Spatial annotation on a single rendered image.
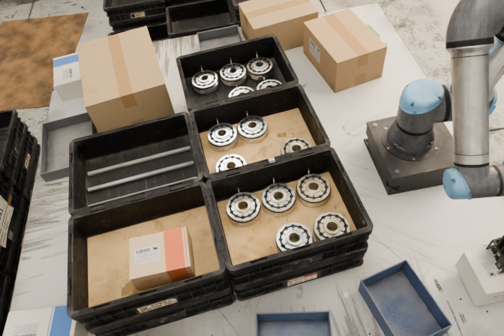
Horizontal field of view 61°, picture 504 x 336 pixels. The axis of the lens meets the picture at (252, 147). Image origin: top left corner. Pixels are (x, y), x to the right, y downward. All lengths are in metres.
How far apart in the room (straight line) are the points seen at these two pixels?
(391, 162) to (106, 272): 0.94
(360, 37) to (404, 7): 1.82
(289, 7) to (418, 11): 1.75
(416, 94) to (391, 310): 0.62
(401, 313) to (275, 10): 1.31
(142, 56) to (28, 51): 2.11
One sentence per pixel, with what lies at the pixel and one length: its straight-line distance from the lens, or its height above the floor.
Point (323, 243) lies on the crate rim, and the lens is 1.15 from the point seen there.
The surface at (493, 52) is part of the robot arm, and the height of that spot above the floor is 1.24.
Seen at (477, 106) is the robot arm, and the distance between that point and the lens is 1.07.
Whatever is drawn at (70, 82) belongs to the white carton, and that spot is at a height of 0.79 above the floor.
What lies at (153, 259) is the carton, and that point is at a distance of 1.21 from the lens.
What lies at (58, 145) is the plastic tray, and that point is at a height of 0.70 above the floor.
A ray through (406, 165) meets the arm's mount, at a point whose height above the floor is 0.80.
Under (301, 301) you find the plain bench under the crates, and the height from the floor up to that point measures 0.70.
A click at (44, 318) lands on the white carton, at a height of 0.79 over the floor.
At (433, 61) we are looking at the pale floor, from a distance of 3.17.
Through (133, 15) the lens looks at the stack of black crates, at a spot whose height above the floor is 0.40.
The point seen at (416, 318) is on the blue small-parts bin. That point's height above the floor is 0.70.
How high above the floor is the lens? 1.95
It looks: 50 degrees down
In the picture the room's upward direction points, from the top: 8 degrees counter-clockwise
